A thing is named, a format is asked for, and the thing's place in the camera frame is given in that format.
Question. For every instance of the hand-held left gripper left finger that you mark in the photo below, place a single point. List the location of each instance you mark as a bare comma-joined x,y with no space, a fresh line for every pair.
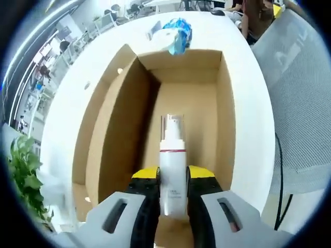
144,201

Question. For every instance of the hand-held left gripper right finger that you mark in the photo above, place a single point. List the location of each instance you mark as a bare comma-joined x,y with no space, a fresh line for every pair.
204,204

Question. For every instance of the white pump bottle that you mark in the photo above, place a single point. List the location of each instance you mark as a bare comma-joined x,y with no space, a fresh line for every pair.
172,175

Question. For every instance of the blue soft item bag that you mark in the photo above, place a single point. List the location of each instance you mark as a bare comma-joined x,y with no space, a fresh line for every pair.
181,33

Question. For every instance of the brown cardboard shoe box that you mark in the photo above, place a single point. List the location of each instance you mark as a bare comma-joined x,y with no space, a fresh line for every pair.
186,103

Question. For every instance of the white mesh chair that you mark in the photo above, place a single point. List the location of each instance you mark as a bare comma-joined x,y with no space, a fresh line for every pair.
297,103

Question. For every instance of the green plant in white pot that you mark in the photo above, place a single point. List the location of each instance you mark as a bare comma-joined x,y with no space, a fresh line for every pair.
26,168

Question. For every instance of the group of white office chairs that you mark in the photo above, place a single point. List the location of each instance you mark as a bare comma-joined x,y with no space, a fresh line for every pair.
107,20

